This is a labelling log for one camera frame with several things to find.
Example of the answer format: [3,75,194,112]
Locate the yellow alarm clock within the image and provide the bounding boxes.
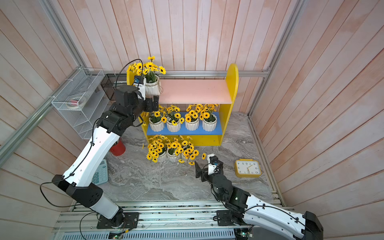
[234,159,262,178]

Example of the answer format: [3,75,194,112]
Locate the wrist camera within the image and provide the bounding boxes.
[134,76,146,100]
[207,154,220,176]

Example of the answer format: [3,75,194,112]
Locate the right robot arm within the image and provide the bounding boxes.
[195,160,324,240]

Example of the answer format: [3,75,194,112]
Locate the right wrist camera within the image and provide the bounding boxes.
[207,154,220,176]

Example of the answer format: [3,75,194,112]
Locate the black mesh basket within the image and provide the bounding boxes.
[101,74,127,101]

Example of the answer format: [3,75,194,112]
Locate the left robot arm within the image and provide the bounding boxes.
[52,85,159,228]

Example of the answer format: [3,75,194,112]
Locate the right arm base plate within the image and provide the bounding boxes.
[213,210,246,226]

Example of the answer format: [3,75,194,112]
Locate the white wire mesh rack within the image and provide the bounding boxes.
[52,68,111,140]

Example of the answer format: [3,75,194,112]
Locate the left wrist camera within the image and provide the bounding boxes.
[134,76,146,100]

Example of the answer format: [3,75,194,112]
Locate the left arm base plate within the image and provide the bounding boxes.
[97,212,140,229]

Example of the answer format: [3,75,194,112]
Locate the light blue calculator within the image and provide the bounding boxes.
[92,159,109,185]

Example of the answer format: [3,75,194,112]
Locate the sunflower pot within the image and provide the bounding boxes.
[166,105,185,133]
[127,56,166,97]
[185,104,203,131]
[143,105,167,132]
[147,135,168,163]
[176,136,200,166]
[200,104,218,132]
[167,136,183,163]

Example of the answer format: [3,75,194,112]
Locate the tape roll in rack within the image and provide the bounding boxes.
[65,96,87,110]

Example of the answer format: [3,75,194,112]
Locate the yellow two-tier shelf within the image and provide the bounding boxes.
[142,64,239,146]

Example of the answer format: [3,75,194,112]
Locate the red pen holder cup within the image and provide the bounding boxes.
[110,139,126,156]

